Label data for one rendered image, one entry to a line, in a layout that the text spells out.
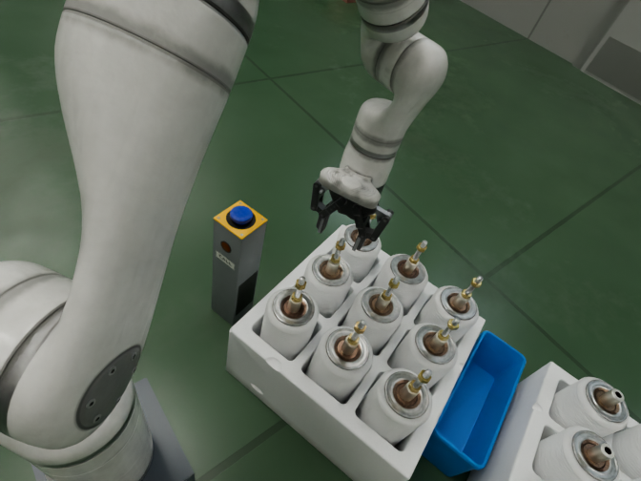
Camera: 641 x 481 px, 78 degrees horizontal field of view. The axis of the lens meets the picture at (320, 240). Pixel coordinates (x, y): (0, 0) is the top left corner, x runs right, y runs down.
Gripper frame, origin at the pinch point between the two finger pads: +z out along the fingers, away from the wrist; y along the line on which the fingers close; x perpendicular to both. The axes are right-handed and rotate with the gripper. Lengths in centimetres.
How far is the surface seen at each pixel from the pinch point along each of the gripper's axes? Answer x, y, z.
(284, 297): 10.7, 3.5, 9.8
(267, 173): -44, 38, 35
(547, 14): -301, -30, 15
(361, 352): 12.8, -12.8, 10.0
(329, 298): 4.1, -3.2, 12.6
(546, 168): -128, -52, 34
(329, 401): 19.6, -11.9, 17.4
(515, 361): -15, -46, 26
